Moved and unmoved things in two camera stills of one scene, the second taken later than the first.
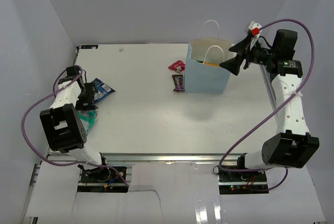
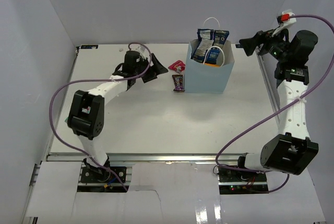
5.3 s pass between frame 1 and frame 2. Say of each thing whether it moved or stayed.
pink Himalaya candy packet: stayed
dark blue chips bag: moved
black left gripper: moved
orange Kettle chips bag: stayed
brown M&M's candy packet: stayed
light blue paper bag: stayed
